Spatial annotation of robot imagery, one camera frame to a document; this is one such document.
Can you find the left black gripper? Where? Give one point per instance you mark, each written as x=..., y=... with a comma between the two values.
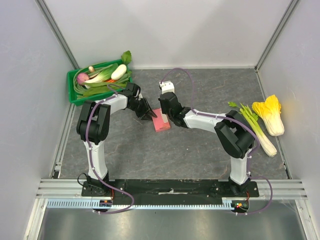
x=146, y=107

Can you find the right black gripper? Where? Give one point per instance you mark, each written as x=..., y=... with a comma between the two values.
x=165, y=110

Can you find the pink express box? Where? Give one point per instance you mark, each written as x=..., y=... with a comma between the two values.
x=160, y=122

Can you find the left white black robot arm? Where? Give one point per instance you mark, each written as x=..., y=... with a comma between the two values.
x=93, y=128

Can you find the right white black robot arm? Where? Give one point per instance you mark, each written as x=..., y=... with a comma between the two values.
x=235, y=135

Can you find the orange carrot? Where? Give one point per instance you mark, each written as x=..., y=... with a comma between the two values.
x=111, y=81

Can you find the white radish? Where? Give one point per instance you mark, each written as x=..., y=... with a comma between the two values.
x=119, y=72

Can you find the bok choy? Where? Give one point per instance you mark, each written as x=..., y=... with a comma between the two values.
x=102, y=75

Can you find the green leafy vegetable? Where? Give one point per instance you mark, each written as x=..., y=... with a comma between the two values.
x=102, y=87

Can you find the brown mushroom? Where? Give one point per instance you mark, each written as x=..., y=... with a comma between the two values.
x=91, y=69

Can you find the green long beans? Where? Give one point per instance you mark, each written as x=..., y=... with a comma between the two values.
x=81, y=89

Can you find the green plastic crate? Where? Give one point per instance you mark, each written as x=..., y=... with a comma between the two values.
x=78, y=99

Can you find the purple turnip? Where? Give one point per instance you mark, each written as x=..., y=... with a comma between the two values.
x=82, y=78

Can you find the yellow napa cabbage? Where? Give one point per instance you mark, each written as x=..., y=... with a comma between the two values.
x=270, y=112

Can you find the green celery stalk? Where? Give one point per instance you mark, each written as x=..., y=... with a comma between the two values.
x=252, y=119

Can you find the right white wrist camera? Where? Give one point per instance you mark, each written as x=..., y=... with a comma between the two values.
x=166, y=87

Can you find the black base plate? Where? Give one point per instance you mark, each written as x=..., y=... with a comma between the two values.
x=183, y=191

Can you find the grey cable duct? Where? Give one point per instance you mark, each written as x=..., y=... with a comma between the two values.
x=97, y=204

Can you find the aluminium rail frame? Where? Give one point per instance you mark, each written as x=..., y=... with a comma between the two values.
x=283, y=189

